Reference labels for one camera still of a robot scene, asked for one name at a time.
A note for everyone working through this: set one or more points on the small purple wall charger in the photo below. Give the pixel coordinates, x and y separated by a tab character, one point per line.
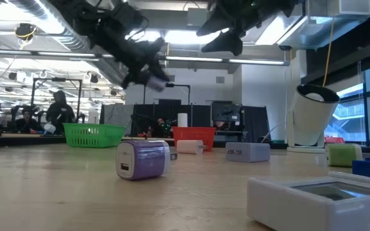
143	159

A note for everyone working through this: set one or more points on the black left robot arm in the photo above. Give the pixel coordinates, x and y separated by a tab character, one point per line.
101	25

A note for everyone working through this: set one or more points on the green plastic basket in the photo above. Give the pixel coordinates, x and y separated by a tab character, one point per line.
93	136

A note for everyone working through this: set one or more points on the white cylindrical lamp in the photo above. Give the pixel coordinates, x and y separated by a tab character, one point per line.
310	118

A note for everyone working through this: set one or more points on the black gantry frame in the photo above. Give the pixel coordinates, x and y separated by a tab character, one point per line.
56	79
167	85

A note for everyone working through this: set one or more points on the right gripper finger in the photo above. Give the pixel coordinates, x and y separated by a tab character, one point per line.
214	27
228	43

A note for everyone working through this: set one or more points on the green wall charger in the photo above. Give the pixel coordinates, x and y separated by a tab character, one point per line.
344	155

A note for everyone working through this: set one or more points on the person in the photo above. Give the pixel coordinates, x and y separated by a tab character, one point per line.
27	122
59	110

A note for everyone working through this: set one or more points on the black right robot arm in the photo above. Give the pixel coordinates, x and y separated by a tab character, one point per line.
284	4

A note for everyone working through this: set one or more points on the long ceiling light bar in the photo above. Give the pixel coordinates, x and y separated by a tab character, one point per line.
43	54
223	60

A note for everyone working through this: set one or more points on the black partition screen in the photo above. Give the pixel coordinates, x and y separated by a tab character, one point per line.
159	112

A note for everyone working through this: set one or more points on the red background object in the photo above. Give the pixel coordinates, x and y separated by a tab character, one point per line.
334	140

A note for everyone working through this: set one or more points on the silver rectangular air duct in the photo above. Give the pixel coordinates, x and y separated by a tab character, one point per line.
326	22

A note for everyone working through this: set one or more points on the silver ribbed air duct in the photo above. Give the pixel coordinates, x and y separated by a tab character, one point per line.
75	45

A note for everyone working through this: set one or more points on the grey cover cloth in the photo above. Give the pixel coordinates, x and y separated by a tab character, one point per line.
117	117

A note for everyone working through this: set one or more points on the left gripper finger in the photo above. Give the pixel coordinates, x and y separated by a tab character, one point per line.
164	76
135	81

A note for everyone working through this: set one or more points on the black monitor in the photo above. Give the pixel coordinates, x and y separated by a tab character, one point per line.
226	112

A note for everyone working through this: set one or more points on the white paper roll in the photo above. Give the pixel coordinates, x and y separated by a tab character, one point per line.
182	119

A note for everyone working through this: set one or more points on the white digital clock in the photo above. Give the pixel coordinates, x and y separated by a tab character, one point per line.
300	205

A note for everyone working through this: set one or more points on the red plastic basket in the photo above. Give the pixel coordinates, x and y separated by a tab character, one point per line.
193	133

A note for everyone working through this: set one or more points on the lavender wall charger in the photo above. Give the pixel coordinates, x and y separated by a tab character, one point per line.
156	84
247	152

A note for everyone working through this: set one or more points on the pink wall charger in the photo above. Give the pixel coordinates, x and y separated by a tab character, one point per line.
189	146

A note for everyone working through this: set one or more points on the background work table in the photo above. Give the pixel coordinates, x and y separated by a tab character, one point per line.
21	135

